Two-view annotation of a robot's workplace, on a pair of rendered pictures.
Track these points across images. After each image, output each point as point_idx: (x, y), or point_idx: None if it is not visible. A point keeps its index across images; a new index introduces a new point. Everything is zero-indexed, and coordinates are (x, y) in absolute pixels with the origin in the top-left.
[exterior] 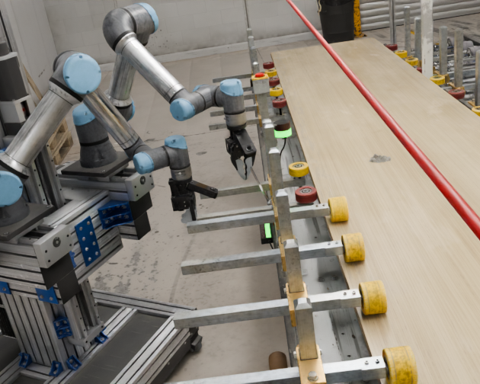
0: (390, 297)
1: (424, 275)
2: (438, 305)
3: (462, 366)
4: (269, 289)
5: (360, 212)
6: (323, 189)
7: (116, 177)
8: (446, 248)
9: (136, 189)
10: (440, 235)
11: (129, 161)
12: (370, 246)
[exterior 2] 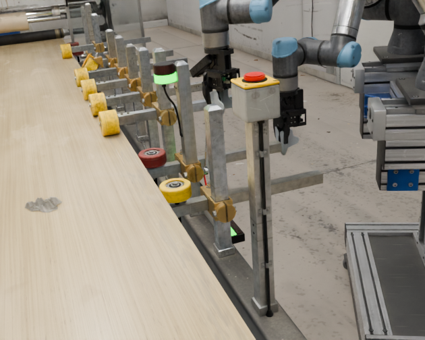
0: (78, 103)
1: (52, 113)
2: (50, 104)
3: (52, 92)
4: None
5: (88, 142)
6: (130, 158)
7: (399, 98)
8: (25, 127)
9: (367, 112)
10: (23, 133)
11: (405, 98)
12: (85, 121)
